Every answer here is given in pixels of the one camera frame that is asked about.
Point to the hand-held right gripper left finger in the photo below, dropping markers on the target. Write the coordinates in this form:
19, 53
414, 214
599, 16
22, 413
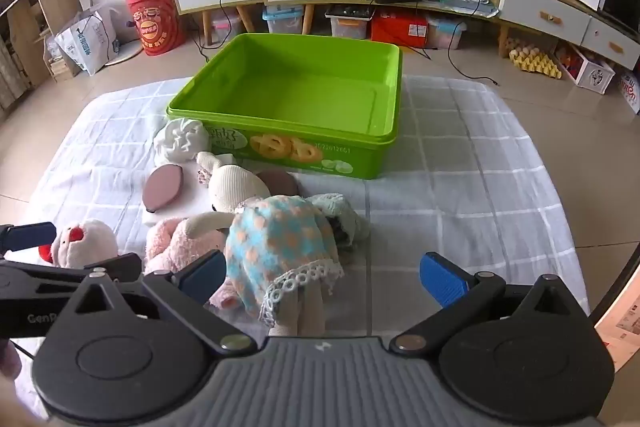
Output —
200, 279

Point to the wooden side shelf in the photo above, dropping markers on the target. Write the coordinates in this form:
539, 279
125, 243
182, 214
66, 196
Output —
45, 7

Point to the clear storage box pink contents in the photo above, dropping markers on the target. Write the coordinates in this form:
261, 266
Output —
225, 29

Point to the white plaid blanket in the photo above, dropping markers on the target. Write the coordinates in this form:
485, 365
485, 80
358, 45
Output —
475, 187

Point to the clear storage box blue lid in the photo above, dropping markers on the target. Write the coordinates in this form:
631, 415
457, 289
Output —
282, 19

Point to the brown oval pad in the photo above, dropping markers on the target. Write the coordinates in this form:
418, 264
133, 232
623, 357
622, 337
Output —
162, 187
280, 182

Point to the red printed bucket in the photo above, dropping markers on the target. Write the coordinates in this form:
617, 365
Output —
152, 22

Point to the white plush with red hat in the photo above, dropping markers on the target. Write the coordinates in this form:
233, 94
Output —
85, 242

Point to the pink plush toy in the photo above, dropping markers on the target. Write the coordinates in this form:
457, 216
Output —
170, 247

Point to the round white board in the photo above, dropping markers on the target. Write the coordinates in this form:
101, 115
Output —
125, 54

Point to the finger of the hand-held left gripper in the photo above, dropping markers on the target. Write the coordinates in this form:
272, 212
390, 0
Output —
30, 234
117, 264

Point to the white printed bag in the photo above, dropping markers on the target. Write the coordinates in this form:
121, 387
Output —
90, 42

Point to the bunny doll with checked dress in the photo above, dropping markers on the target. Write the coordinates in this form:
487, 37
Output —
270, 242

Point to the white cloth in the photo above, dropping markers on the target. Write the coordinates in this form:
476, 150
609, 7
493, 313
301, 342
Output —
180, 139

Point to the cardboard box with red print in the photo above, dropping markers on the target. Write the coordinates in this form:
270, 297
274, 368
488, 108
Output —
622, 322

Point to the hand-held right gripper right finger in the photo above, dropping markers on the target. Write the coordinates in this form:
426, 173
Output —
442, 279

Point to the pale green soft toy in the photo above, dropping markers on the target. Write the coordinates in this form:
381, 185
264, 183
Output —
345, 212

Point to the green plastic box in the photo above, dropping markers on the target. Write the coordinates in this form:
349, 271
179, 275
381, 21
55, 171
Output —
280, 87

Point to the yellow egg tray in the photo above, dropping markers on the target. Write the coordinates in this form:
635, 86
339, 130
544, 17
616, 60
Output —
535, 62

